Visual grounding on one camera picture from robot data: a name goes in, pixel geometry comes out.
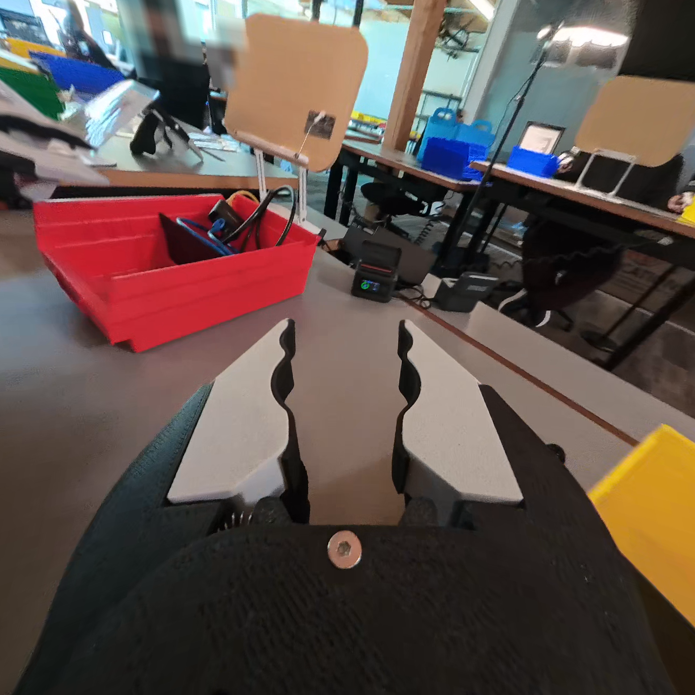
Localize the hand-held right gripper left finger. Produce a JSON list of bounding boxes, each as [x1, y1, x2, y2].
[[166, 318, 311, 525]]

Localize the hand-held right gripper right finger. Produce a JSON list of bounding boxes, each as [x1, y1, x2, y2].
[[391, 318, 525, 511]]

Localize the red plastic bin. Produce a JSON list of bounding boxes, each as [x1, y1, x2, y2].
[[33, 193, 322, 354]]

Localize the blue ethernet cable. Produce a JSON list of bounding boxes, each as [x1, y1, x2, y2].
[[176, 216, 240, 256]]

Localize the yellow plastic bin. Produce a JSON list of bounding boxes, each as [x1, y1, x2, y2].
[[588, 425, 695, 626]]

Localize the black cable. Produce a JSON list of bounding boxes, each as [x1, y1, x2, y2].
[[217, 186, 298, 255]]

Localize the grey electronic device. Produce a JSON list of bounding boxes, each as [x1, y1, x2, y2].
[[433, 270, 499, 313]]

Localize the grey case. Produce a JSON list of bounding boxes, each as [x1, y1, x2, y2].
[[342, 223, 438, 286]]

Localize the small black device with screen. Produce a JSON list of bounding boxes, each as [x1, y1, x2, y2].
[[350, 241, 404, 303]]

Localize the black bin divider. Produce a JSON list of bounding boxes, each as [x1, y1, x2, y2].
[[159, 213, 219, 268]]

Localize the black office chair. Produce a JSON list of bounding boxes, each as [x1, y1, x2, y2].
[[360, 182, 443, 242]]

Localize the blue mesh crate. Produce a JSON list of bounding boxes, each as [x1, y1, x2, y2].
[[421, 137, 485, 181]]

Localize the small blue bin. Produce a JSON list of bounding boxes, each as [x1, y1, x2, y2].
[[507, 146, 561, 179]]

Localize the framed picture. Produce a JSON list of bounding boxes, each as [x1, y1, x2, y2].
[[518, 122, 566, 156]]

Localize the black light stand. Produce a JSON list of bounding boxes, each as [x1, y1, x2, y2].
[[462, 22, 568, 256]]

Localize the idle black and white gripper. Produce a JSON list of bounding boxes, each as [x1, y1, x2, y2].
[[129, 103, 205, 162]]

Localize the clear tilted board stand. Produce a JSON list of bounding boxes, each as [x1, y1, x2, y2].
[[60, 81, 161, 148]]

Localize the cardboard board on white stand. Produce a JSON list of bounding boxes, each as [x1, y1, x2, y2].
[[224, 13, 370, 224], [573, 76, 695, 197]]

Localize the blue plastic bin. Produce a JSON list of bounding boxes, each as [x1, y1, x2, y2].
[[30, 51, 127, 93]]

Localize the green plastic bin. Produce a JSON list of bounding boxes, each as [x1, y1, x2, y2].
[[0, 68, 64, 120]]

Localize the blue handled basket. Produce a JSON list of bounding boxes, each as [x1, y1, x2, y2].
[[418, 108, 495, 164]]

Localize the wooden post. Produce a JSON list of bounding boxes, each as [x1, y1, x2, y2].
[[383, 0, 447, 153]]

